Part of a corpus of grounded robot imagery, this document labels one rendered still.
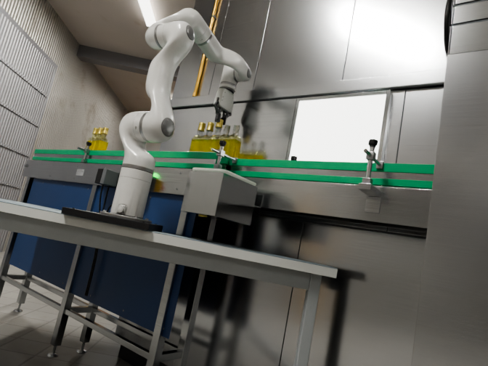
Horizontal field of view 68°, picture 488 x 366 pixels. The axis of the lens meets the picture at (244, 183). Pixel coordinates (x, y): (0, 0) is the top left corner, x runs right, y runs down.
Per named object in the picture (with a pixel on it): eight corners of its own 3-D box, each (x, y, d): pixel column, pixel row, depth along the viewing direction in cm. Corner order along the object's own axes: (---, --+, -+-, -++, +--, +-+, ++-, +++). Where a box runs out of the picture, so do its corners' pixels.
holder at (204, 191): (258, 227, 147) (265, 190, 149) (214, 216, 125) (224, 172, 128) (225, 222, 157) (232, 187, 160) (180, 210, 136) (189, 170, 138)
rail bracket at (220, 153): (234, 176, 163) (240, 149, 165) (210, 165, 150) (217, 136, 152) (229, 175, 165) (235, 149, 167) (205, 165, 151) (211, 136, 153)
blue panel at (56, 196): (216, 242, 170) (224, 205, 173) (190, 237, 156) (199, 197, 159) (51, 207, 265) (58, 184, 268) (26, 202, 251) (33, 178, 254)
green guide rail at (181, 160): (215, 170, 159) (218, 152, 160) (213, 169, 158) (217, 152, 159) (33, 160, 264) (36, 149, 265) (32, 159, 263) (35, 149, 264)
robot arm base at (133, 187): (141, 222, 127) (153, 171, 130) (90, 211, 128) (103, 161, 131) (157, 224, 146) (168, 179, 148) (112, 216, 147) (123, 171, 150)
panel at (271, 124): (381, 172, 145) (392, 93, 150) (379, 170, 143) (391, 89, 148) (212, 165, 199) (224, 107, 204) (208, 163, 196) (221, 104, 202)
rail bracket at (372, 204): (380, 214, 122) (389, 150, 126) (365, 204, 109) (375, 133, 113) (366, 213, 125) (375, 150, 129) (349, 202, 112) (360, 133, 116)
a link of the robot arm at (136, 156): (136, 168, 132) (152, 106, 135) (103, 164, 141) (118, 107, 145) (159, 176, 142) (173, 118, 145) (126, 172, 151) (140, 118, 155)
